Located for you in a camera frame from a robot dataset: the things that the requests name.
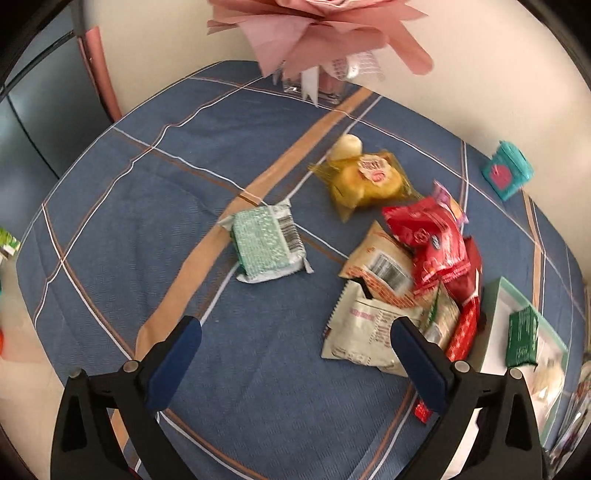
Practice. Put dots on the white cream snack packet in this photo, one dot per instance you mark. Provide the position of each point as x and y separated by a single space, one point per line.
359 330

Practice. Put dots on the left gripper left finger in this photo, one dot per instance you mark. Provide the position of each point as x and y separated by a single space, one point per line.
84 442

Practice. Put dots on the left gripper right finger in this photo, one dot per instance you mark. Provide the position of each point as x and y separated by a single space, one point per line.
507 445

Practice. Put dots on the blue plaid tablecloth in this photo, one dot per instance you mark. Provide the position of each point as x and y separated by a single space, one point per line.
121 229

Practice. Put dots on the teal toy box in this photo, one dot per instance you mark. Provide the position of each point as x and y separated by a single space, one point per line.
508 170

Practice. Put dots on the light green snack packet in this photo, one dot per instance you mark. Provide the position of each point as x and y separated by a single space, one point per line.
267 243

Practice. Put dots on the pink paper flower bouquet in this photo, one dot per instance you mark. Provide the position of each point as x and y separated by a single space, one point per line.
300 39

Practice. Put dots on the yellow cake packet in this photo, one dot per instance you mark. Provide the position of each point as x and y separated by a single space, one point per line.
364 181

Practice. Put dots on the red patterned cake packet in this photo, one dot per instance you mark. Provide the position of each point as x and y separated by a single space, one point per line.
454 328

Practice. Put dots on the red crinkled snack packet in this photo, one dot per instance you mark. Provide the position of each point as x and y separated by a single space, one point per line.
430 231

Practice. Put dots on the beige round biscuit packet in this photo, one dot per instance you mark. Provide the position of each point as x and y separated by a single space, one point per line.
385 266

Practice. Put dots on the small white round pastry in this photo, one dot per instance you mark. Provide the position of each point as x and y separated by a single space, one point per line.
347 146

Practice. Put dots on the dark red snack packet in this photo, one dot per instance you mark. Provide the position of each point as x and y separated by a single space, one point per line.
468 285

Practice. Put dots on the dark green snack packet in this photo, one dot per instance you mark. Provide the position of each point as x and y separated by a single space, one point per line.
522 340

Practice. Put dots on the pink snack packet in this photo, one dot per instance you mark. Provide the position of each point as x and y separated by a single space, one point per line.
444 198

